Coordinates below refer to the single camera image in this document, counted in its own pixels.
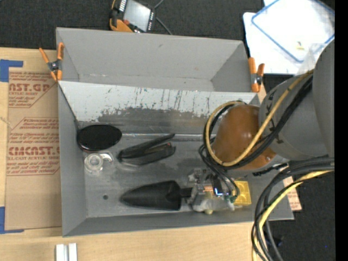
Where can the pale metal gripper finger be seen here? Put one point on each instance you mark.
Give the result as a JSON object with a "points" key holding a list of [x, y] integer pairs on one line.
{"points": [[202, 201], [198, 176]]}

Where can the yellow square block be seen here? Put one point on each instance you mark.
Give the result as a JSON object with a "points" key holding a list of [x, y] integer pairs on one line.
{"points": [[242, 193]]}

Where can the black scoop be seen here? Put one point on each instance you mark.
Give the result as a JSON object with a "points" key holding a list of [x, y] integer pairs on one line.
{"points": [[152, 196]]}

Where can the dark sunglasses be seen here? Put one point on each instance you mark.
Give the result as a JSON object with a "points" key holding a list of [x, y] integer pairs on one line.
{"points": [[146, 152]]}

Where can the black oval dish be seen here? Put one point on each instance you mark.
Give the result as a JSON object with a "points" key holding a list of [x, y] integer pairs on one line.
{"points": [[99, 137]]}

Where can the grey metal bin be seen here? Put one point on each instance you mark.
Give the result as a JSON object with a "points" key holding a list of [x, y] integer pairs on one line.
{"points": [[152, 64]]}

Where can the brown cardboard board red print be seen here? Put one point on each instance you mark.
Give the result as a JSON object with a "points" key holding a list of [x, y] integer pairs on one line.
{"points": [[32, 194]]}

